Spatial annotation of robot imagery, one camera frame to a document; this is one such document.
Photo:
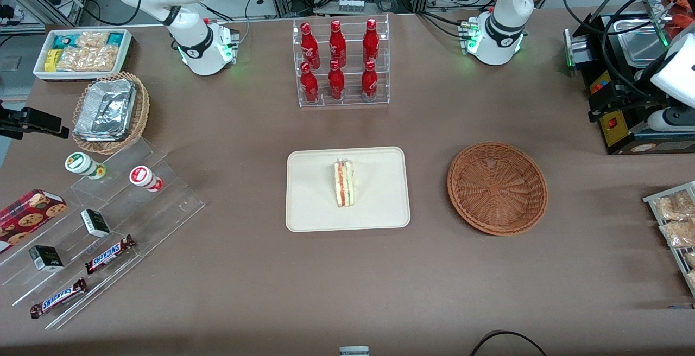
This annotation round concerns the red tartan cookie box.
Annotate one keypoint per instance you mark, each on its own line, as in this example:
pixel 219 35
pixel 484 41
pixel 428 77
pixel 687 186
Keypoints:
pixel 24 220

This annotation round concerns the small grey device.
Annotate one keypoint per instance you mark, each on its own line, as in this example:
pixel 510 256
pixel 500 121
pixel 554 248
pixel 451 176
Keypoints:
pixel 354 351

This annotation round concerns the brown round wicker basket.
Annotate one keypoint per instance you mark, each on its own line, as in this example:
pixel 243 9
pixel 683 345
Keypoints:
pixel 497 188

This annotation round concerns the cream plastic serving tray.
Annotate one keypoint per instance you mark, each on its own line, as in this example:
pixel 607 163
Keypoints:
pixel 380 198

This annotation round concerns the clear acrylic bottle rack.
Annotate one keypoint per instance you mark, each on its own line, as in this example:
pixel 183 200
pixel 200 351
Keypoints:
pixel 353 36

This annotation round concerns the black sealing machine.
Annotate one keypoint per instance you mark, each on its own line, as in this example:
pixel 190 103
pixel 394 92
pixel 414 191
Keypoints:
pixel 613 131

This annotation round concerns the clear cracker bag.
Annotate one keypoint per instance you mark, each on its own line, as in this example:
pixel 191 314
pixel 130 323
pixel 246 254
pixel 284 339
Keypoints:
pixel 76 59
pixel 106 58
pixel 92 39

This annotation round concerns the white rectangular snack container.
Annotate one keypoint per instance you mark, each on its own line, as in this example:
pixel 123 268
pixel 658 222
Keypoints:
pixel 126 55

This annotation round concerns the red lid yogurt cup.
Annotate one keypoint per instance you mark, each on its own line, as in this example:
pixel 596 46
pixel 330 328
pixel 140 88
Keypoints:
pixel 144 177

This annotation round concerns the light tan wicker basket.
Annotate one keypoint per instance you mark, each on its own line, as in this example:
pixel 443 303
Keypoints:
pixel 142 112

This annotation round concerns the white socket strip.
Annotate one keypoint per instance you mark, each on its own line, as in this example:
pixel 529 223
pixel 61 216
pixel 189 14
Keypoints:
pixel 351 5

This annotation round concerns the grey metal tray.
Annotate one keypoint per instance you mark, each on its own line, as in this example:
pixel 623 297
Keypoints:
pixel 651 199

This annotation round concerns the teal snack packet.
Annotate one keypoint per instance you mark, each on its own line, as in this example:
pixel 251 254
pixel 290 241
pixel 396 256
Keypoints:
pixel 115 39
pixel 64 42

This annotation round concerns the red cola bottle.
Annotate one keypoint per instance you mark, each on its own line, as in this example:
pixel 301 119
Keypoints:
pixel 337 46
pixel 371 44
pixel 336 84
pixel 309 87
pixel 370 84
pixel 310 49

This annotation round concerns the orange packet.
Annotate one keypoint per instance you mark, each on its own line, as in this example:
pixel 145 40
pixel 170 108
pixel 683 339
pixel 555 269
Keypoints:
pixel 683 19

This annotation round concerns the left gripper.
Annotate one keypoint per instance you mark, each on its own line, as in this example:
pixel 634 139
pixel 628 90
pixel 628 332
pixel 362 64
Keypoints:
pixel 624 91

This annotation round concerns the stack of foil trays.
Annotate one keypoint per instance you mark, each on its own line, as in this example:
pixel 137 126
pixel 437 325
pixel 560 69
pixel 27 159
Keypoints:
pixel 106 109

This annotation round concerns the green lid yogurt cup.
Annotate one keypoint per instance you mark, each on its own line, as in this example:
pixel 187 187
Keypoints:
pixel 81 164

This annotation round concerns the clear nut snack bag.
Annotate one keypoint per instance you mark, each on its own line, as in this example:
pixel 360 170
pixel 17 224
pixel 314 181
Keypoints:
pixel 678 234
pixel 673 207
pixel 692 280
pixel 690 259

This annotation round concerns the steel pan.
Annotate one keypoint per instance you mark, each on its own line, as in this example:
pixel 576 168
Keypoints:
pixel 638 44

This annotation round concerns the clear acrylic step stand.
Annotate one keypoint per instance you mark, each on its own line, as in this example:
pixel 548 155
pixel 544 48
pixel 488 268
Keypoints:
pixel 168 204

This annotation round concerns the small black carton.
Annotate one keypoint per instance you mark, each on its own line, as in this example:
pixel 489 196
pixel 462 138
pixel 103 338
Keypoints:
pixel 95 223
pixel 46 258

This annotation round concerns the yellow snack packet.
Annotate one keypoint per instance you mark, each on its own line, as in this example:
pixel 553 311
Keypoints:
pixel 51 61

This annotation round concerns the triangle sandwich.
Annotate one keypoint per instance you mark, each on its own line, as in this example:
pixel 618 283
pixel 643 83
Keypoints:
pixel 343 185

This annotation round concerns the Snickers chocolate bar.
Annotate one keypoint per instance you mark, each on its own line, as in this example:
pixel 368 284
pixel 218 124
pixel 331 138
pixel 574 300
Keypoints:
pixel 108 254
pixel 58 298

